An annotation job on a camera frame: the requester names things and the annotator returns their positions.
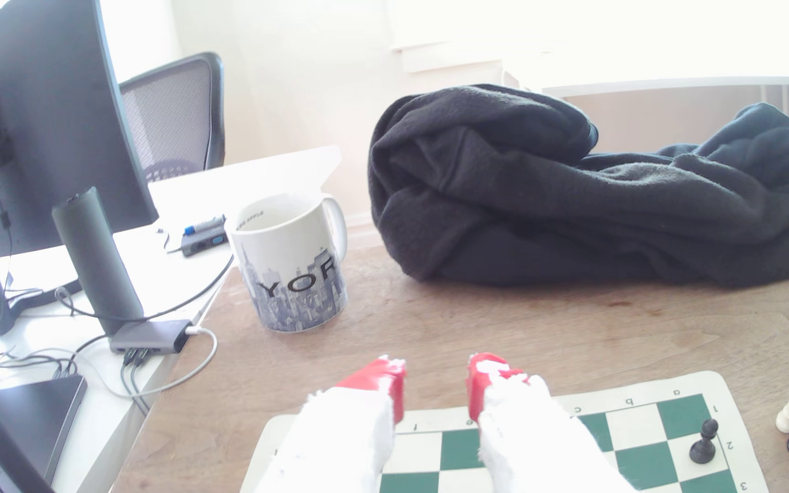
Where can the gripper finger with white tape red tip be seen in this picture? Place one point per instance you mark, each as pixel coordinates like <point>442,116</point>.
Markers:
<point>531,445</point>
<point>353,438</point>

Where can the green white chess mat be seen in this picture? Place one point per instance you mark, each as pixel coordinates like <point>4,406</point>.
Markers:
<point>641,424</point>

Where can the black chess pawn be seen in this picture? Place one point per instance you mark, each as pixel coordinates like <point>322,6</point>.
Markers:
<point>704,448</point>

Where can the white skyline print mug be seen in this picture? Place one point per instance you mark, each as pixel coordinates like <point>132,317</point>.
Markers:
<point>292,274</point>

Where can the grey usb hub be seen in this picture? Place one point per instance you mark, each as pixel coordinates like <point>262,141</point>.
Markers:
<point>151,335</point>

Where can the black fleece blanket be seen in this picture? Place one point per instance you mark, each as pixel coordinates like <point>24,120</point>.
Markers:
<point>538,205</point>

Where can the small blue grey adapter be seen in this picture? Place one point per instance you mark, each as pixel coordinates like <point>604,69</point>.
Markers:
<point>206,243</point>

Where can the blue capped marker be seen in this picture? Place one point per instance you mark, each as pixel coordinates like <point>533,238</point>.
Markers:
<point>206,224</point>

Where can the grey cylindrical monitor stand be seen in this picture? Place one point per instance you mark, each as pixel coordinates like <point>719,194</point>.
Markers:
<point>96,267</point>

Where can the flat black laptop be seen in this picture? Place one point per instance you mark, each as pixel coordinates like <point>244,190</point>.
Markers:
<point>31,418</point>

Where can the black mesh office chair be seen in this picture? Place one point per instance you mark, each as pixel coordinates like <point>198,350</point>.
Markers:
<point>175,116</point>

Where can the dark grey computer monitor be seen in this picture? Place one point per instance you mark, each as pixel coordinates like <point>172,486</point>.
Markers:
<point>45,103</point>

